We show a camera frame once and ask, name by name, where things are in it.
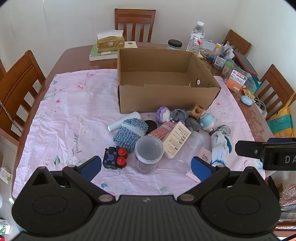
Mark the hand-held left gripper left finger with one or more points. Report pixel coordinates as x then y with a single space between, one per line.
90 168

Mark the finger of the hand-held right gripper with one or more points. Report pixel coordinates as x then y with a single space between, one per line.
282 140
249 149

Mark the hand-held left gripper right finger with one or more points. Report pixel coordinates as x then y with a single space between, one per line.
202 168

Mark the black cube toy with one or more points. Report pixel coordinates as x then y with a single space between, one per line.
111 158

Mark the clear cup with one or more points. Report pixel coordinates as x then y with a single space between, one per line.
189 148

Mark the clear correction tape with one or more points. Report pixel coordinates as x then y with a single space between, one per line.
223 130

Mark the light blue round figure toy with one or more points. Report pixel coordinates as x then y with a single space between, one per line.
206 122

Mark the blue knit roll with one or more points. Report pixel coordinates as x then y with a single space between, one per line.
129 134

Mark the clear lidded plastic container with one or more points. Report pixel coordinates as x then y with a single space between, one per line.
149 150

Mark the pink knit roll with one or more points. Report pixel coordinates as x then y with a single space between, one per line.
159 132

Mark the brown cardboard box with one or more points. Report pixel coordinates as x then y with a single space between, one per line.
161 99

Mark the brown wooden desktop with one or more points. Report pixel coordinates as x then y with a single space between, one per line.
69 60

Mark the yellow teal paper bag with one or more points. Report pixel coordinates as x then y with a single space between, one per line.
282 122

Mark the floral fabric bag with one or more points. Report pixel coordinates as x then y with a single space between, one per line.
289 194

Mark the cream product box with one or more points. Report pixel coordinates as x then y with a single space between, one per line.
177 139

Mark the grey oval object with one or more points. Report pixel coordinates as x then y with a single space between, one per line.
192 124

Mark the light blue earbud case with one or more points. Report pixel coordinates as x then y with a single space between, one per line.
247 100

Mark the small white bottle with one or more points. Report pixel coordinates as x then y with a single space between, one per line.
120 124

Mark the brown wooden chair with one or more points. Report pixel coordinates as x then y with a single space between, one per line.
18 83
275 85
238 44
135 25

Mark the gold ornament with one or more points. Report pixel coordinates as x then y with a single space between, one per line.
248 93

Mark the brown wooden block with holes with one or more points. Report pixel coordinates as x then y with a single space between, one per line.
196 112

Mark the teal box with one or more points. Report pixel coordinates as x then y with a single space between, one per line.
256 82

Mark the black round disc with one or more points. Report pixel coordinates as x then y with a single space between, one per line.
151 126

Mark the purple white plush flower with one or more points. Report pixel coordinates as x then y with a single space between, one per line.
163 114

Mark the pink floral cloth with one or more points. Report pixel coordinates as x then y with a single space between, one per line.
69 104

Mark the clear plastic jar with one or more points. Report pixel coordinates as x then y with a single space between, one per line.
251 78

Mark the orange label packet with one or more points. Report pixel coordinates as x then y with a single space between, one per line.
235 81

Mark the small green-cap bottle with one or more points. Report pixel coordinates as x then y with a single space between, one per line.
227 68

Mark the red-edged black case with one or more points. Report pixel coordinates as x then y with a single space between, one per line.
245 63

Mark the glass pen holder with pens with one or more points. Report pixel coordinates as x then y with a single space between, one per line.
219 62

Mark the small yellow-lid bottle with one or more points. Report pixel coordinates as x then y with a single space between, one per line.
217 49

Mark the white papers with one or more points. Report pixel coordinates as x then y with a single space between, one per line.
208 44

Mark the green book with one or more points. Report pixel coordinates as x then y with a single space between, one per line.
94 52

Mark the clear plastic water bottle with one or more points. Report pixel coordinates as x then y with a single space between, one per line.
195 39

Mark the yellow-brown tissue pack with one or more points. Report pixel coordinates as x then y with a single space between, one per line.
109 44

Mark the glass jar black lid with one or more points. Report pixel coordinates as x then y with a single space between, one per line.
174 44

